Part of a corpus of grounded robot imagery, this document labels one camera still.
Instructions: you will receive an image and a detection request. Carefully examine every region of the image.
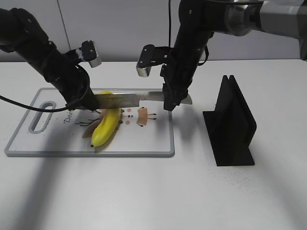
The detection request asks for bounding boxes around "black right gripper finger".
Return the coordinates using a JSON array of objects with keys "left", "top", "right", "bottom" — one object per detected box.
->
[{"left": 162, "top": 82, "right": 188, "bottom": 111}]

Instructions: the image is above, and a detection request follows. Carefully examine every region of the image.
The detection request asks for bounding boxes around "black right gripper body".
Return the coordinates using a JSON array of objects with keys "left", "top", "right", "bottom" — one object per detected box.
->
[{"left": 160, "top": 31, "right": 214, "bottom": 96}]

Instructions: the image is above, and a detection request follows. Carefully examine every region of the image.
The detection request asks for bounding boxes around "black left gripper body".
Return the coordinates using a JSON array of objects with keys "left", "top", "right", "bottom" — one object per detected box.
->
[{"left": 45, "top": 50, "right": 89, "bottom": 104}]

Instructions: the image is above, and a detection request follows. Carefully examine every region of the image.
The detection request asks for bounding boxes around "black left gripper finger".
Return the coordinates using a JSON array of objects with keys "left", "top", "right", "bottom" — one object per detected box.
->
[{"left": 64, "top": 87, "right": 100, "bottom": 111}]

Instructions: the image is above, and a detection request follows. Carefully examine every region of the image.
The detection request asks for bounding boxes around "yellow plastic banana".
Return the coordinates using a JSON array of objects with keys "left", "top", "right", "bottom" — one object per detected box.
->
[{"left": 90, "top": 90, "right": 122, "bottom": 148}]

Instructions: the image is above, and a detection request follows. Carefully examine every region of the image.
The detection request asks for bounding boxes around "steel knife white handle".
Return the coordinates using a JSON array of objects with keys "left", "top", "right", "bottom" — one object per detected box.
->
[{"left": 94, "top": 91, "right": 193, "bottom": 109}]

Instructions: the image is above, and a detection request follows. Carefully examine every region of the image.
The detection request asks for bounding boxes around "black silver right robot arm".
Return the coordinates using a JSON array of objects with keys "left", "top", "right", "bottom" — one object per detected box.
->
[{"left": 161, "top": 0, "right": 307, "bottom": 111}]

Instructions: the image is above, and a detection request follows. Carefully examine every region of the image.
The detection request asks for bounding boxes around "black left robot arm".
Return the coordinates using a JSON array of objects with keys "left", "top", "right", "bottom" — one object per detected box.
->
[{"left": 0, "top": 8, "right": 101, "bottom": 111}]

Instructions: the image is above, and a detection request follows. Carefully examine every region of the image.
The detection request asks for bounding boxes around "white grey-rimmed cutting board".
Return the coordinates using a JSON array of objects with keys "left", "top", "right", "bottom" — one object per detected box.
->
[{"left": 4, "top": 101, "right": 175, "bottom": 157}]

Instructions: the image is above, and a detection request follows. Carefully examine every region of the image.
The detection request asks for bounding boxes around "black knife stand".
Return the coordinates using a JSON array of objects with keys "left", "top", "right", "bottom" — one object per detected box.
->
[{"left": 202, "top": 75, "right": 257, "bottom": 166}]

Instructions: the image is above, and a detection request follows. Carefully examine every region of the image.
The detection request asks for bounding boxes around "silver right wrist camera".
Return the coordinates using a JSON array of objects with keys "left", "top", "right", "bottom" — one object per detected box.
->
[{"left": 136, "top": 44, "right": 172, "bottom": 77}]

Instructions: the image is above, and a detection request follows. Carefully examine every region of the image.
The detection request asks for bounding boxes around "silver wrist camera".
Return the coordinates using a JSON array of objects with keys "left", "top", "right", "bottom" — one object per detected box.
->
[
  {"left": 75, "top": 40, "right": 102, "bottom": 68},
  {"left": 136, "top": 44, "right": 172, "bottom": 77}
]

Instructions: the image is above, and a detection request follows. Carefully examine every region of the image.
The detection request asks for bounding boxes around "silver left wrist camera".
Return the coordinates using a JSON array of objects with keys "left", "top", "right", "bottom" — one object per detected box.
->
[{"left": 75, "top": 40, "right": 102, "bottom": 68}]

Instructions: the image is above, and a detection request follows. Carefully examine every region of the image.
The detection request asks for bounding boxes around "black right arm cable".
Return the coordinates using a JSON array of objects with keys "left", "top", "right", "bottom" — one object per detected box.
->
[{"left": 167, "top": 0, "right": 172, "bottom": 47}]

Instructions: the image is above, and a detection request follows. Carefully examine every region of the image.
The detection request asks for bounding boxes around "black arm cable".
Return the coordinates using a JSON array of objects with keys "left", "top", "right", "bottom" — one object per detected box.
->
[
  {"left": 167, "top": 0, "right": 172, "bottom": 47},
  {"left": 0, "top": 64, "right": 89, "bottom": 113}
]

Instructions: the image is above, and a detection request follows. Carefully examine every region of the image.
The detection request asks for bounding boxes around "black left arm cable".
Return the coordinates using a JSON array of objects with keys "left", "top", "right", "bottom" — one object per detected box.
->
[{"left": 0, "top": 64, "right": 89, "bottom": 113}]

